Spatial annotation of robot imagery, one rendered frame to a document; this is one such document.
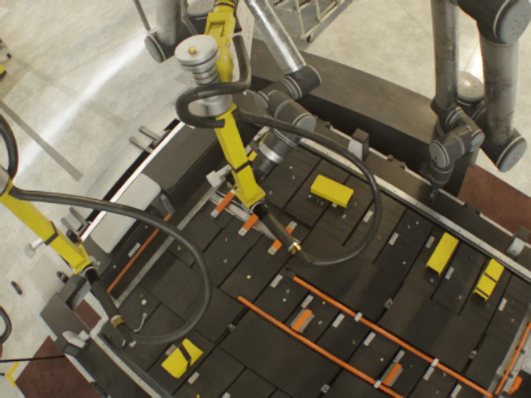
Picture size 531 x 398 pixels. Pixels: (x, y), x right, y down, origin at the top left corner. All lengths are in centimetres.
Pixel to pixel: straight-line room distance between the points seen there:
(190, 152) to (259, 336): 82
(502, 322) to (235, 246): 115
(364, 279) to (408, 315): 23
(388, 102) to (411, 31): 212
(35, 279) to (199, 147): 115
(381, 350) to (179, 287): 81
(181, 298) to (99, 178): 96
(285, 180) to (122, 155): 97
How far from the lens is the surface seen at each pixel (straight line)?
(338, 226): 174
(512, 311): 175
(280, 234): 160
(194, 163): 187
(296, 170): 188
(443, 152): 164
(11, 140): 112
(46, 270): 235
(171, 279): 177
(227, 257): 174
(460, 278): 171
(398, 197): 182
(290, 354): 158
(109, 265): 180
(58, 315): 216
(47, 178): 398
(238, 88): 110
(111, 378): 193
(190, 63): 108
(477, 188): 316
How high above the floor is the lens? 256
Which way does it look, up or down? 58 degrees down
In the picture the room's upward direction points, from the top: 21 degrees counter-clockwise
